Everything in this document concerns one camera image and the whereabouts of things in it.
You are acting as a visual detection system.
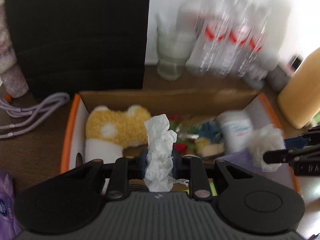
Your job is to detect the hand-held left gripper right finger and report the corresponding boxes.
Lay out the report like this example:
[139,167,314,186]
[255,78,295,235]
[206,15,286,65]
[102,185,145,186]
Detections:
[171,149,253,202]

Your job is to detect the purple stone vase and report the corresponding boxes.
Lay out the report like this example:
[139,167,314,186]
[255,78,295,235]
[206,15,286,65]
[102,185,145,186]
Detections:
[0,4,29,98]

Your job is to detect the clear glass cup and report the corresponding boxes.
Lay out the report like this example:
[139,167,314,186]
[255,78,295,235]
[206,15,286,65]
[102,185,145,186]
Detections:
[156,12,193,81]

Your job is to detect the clear plastic bag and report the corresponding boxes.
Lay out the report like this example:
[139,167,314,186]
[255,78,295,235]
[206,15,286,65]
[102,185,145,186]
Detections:
[247,124,286,172]

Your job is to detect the white yellow plush sheep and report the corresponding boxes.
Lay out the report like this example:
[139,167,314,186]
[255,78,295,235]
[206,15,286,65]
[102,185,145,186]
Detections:
[84,105,152,166]

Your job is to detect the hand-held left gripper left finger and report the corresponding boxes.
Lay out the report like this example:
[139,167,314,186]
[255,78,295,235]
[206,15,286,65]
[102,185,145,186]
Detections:
[57,147,151,202]

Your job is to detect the purple tissue pack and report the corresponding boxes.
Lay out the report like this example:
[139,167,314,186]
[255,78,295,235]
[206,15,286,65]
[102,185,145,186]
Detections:
[0,170,22,240]

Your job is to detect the white plastic bottle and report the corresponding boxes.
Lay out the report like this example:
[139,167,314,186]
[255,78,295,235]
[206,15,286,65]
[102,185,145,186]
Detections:
[177,0,217,45]

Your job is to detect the purple fabric drawstring pouch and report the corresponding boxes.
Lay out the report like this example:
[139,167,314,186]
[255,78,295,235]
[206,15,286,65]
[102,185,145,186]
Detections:
[220,147,296,188]

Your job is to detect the red artificial rose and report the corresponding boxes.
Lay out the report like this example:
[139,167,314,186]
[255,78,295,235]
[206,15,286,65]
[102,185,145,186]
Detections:
[167,115,194,153]

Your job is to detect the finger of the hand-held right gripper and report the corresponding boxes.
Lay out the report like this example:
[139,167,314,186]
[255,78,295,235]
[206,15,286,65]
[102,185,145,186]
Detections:
[284,127,320,147]
[263,148,320,166]

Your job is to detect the red orange cardboard box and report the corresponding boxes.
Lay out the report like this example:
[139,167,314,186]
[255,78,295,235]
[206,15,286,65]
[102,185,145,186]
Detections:
[60,89,301,198]

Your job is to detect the purple charging cables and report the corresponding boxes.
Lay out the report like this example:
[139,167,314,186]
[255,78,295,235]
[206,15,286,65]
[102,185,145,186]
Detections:
[0,92,71,139]

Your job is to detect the small denim card item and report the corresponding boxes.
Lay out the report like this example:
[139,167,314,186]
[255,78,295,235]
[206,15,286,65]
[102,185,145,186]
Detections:
[194,121,225,159]

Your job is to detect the red label water bottle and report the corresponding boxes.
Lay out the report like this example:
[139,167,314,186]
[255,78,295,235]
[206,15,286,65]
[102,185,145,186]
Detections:
[219,0,253,79]
[239,2,279,80]
[185,0,229,77]

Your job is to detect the yellow thermos jug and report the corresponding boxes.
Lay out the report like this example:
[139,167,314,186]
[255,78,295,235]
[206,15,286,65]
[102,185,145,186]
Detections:
[277,47,320,129]

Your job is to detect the white tissue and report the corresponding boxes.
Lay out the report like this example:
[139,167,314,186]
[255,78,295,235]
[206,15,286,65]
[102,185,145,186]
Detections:
[144,114,190,193]

